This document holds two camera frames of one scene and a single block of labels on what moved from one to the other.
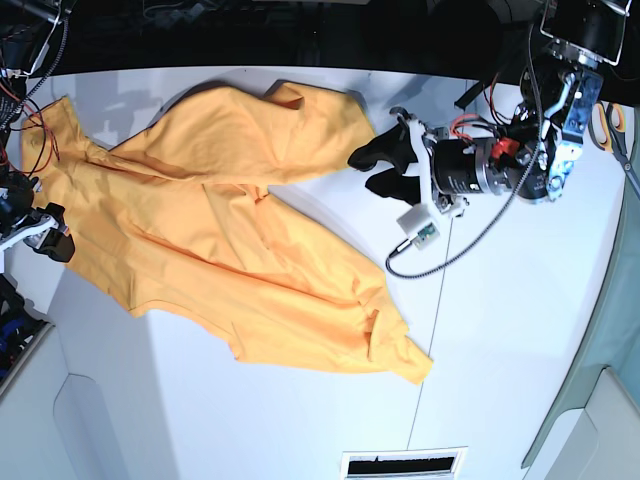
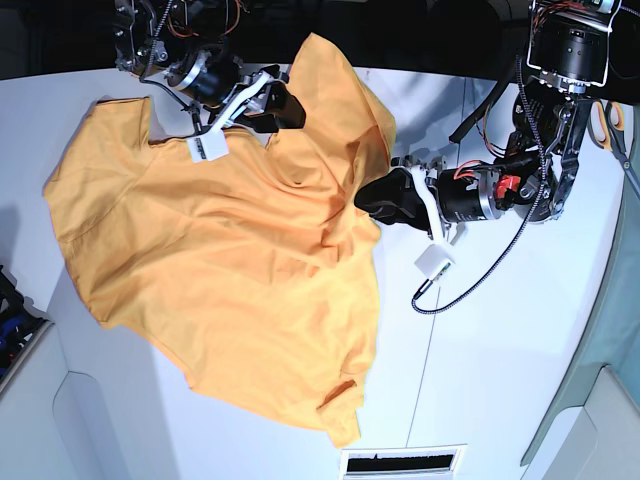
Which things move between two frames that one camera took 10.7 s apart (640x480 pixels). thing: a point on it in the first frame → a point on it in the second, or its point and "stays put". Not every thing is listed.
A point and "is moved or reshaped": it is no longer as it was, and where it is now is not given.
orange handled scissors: [607, 129] stays put
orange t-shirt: [173, 217] is moved or reshaped
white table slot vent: [434, 463] stays put
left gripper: [16, 198] → [210, 76]
